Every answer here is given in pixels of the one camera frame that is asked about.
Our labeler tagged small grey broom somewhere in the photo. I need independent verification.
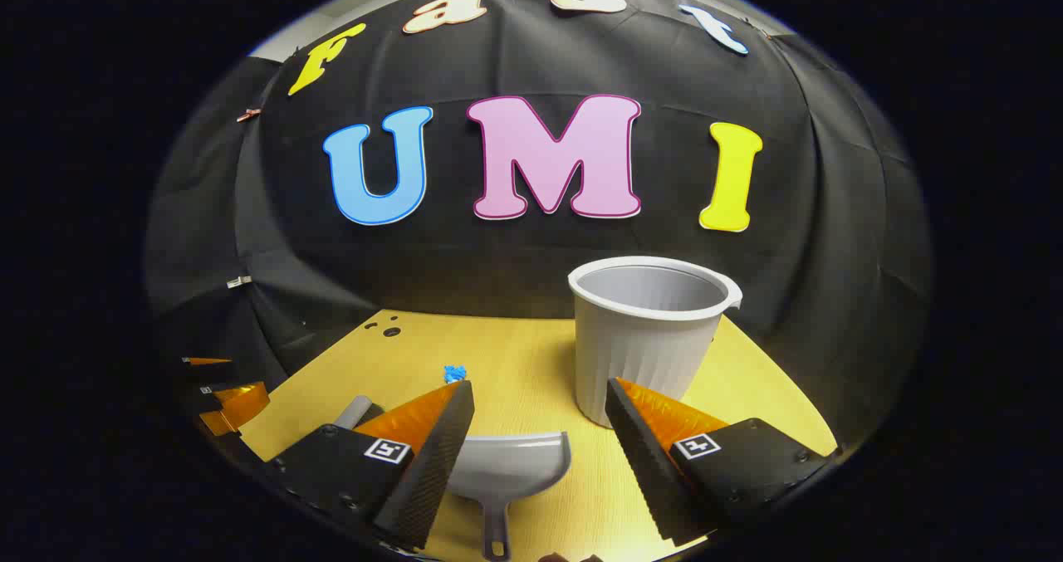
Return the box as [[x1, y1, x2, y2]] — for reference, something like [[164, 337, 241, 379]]
[[332, 394, 387, 432]]

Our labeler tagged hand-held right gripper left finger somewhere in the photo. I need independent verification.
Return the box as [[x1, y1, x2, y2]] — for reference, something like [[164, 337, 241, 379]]
[[267, 379, 476, 551]]

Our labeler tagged white ribbed garbage bin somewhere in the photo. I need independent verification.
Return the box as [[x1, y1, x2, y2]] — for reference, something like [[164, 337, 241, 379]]
[[567, 255, 744, 430]]

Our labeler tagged grey plastic dustpan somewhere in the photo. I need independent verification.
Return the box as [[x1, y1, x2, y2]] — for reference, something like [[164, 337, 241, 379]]
[[447, 431, 574, 561]]

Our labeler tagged black backdrop cloth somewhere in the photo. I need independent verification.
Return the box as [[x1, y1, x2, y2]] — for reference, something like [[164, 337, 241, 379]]
[[143, 0, 935, 455]]

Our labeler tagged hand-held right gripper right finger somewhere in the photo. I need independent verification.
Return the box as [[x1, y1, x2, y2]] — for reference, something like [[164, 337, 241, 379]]
[[604, 377, 835, 548]]

